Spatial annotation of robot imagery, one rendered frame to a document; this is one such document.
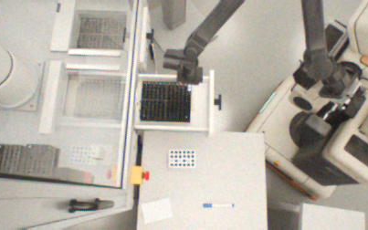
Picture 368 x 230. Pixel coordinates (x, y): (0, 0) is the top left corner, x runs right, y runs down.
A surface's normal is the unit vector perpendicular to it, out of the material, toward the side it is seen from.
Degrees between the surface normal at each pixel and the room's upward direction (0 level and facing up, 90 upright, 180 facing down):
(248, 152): 0
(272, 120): 0
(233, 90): 0
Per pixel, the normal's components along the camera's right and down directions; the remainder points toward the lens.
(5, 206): 1.00, 0.04
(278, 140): 0.00, -0.25
